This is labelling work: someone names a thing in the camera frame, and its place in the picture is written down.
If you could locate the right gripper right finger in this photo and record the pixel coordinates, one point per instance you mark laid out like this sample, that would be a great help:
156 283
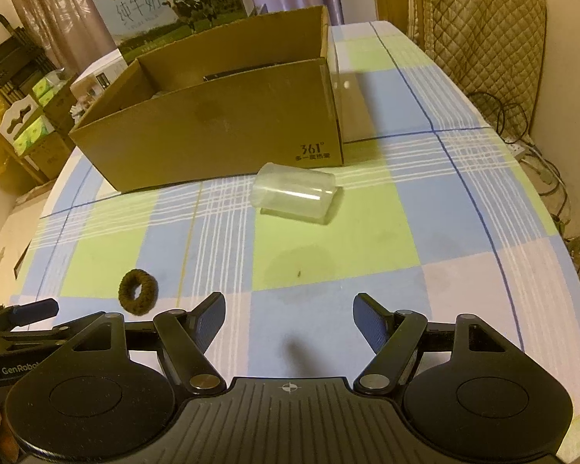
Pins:
393 336

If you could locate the translucent plastic cup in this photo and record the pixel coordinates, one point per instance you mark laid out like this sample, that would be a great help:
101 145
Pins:
300 194

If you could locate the milk carton gift box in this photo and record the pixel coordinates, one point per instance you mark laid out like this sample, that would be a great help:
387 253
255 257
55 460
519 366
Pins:
139 26

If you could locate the large open cardboard box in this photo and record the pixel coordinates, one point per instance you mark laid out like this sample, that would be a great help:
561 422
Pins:
160 124

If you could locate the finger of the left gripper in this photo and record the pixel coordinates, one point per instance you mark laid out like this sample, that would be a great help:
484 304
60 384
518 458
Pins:
23 315
13 341

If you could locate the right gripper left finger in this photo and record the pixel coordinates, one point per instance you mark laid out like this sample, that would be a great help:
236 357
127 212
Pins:
184 339

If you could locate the cardboard box with tissues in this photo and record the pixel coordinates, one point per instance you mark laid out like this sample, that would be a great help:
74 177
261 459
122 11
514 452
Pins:
35 130

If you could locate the white appliance box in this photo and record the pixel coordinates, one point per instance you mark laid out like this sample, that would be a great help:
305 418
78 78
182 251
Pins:
98 77

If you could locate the black folding cart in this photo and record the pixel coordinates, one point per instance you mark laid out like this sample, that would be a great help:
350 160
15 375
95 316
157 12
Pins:
22 63

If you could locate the black shaver box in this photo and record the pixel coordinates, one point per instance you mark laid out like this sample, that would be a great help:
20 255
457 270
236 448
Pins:
224 74

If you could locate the brown hair scrunchie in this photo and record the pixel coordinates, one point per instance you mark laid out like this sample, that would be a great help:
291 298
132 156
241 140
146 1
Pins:
138 292

